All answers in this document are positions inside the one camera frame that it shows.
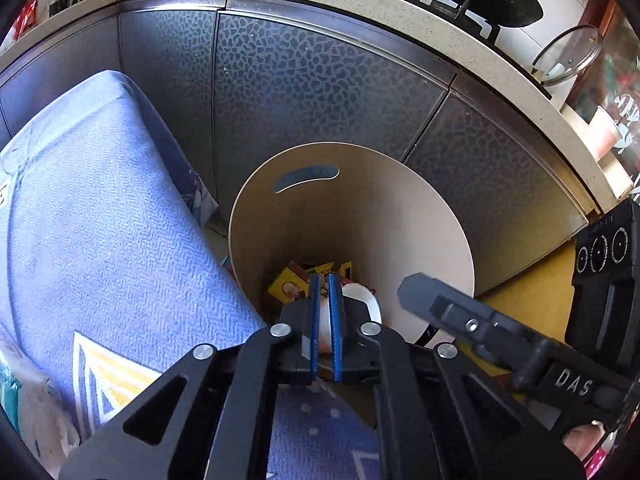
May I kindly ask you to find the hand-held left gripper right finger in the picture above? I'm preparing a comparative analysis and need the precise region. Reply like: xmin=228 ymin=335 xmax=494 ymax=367
xmin=327 ymin=272 xmax=586 ymax=480

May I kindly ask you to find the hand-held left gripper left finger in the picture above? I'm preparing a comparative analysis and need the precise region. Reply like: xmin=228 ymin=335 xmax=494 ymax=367
xmin=59 ymin=272 xmax=321 ymax=480

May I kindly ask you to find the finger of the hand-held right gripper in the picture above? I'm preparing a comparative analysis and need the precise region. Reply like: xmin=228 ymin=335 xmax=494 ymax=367
xmin=398 ymin=273 xmax=552 ymax=392

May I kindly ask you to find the beige round waste bin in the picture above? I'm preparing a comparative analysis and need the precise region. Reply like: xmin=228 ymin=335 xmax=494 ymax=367
xmin=227 ymin=142 xmax=476 ymax=347

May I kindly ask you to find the person's right hand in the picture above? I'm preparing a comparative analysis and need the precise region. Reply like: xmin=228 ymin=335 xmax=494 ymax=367
xmin=562 ymin=422 xmax=608 ymax=461

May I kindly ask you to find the yellow cardboard box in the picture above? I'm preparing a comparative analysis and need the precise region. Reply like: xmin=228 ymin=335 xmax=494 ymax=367
xmin=267 ymin=266 xmax=311 ymax=306

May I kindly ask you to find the red and yellow wrapper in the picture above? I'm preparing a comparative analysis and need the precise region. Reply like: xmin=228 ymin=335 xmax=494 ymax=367
xmin=292 ymin=259 xmax=353 ymax=282

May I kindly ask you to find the dark patterned cabinet door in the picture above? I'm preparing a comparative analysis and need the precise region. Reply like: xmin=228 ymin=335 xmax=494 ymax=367
xmin=119 ymin=9 xmax=219 ymax=203
xmin=0 ymin=14 xmax=122 ymax=137
xmin=214 ymin=10 xmax=452 ymax=201
xmin=404 ymin=94 xmax=589 ymax=297

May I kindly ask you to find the blue printed tablecloth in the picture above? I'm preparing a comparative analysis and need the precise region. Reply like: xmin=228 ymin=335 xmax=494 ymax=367
xmin=0 ymin=70 xmax=382 ymax=480

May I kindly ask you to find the glass pot lid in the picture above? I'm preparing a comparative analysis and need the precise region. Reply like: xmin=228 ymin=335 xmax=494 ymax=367
xmin=531 ymin=25 xmax=604 ymax=87

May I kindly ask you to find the printed white plastic bag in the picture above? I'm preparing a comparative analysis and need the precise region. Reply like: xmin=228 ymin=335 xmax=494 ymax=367
xmin=0 ymin=340 xmax=82 ymax=463

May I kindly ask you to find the black stove grate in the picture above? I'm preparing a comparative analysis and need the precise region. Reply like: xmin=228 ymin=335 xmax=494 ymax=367
xmin=414 ymin=0 xmax=502 ymax=44

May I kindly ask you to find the red plastic bag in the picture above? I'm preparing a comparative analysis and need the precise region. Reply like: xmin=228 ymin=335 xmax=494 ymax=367
xmin=12 ymin=0 xmax=39 ymax=42

